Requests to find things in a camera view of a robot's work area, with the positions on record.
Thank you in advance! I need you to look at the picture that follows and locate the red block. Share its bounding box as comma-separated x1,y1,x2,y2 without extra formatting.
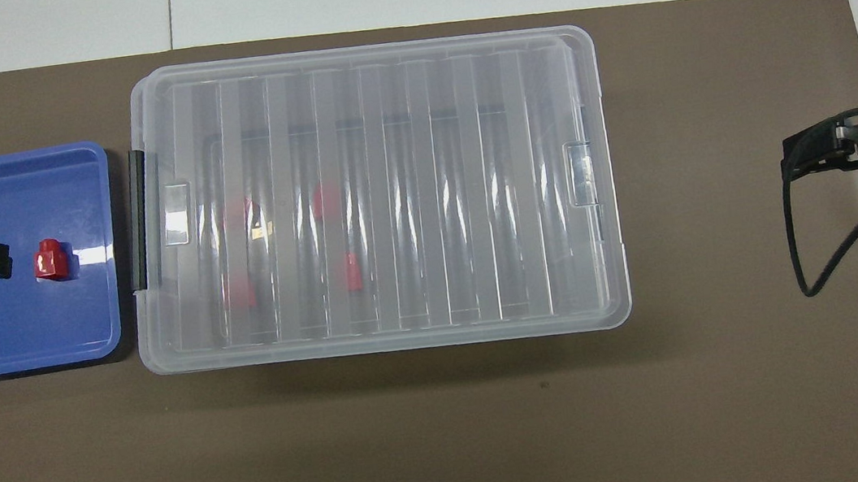
222,269,258,311
30,236,78,284
339,251,366,293
310,182,345,221
221,197,258,234

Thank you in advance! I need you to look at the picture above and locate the black box latch handle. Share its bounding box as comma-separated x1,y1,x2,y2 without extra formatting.
117,149,162,293

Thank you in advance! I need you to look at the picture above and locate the clear ribbed plastic lid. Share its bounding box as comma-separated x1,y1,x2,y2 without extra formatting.
106,13,635,385

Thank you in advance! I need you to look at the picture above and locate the blue plastic tray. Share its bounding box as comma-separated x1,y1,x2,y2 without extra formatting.
0,139,133,378

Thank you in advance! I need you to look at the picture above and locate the brown table mat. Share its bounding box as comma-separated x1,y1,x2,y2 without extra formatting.
0,0,858,482

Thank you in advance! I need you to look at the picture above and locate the clear plastic storage box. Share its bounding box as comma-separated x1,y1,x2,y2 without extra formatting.
105,18,630,382

